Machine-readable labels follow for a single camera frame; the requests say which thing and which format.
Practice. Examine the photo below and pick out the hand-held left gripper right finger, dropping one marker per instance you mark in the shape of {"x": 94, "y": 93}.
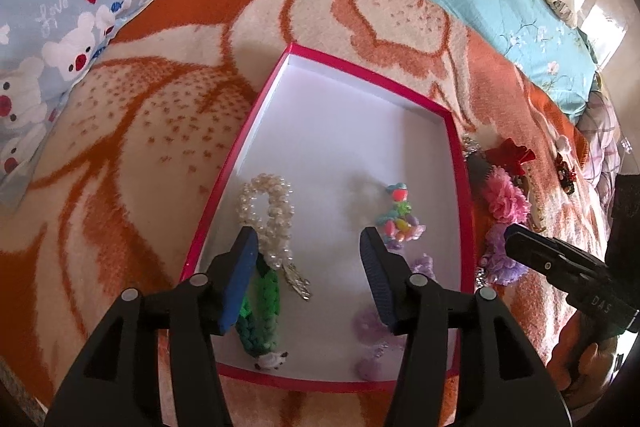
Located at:
{"x": 377, "y": 279}

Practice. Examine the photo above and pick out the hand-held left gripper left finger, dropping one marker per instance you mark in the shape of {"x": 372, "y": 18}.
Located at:
{"x": 240, "y": 279}

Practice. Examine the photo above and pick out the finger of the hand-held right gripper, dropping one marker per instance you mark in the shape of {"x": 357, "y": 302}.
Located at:
{"x": 535, "y": 252}

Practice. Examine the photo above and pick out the red velvet bow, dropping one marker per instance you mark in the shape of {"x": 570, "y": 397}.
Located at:
{"x": 510, "y": 154}

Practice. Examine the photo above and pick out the black comb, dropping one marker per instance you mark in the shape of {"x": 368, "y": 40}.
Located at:
{"x": 477, "y": 168}

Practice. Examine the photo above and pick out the red shallow box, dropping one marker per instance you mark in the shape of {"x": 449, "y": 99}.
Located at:
{"x": 350, "y": 132}

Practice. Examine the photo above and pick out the person's right hand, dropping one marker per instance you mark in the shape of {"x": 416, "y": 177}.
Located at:
{"x": 585, "y": 362}

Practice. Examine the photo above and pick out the purple character hair clip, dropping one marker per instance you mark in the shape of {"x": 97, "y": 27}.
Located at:
{"x": 425, "y": 266}

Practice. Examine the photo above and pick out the colourful bead charm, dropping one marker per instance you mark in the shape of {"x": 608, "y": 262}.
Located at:
{"x": 400, "y": 227}

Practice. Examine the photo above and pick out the red black hair clip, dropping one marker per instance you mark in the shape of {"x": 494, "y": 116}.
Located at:
{"x": 567, "y": 172}

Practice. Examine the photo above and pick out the plaid cloth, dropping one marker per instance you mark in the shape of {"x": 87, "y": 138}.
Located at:
{"x": 600, "y": 132}

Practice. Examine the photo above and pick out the orange and cream blanket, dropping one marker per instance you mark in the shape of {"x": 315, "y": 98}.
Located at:
{"x": 150, "y": 132}

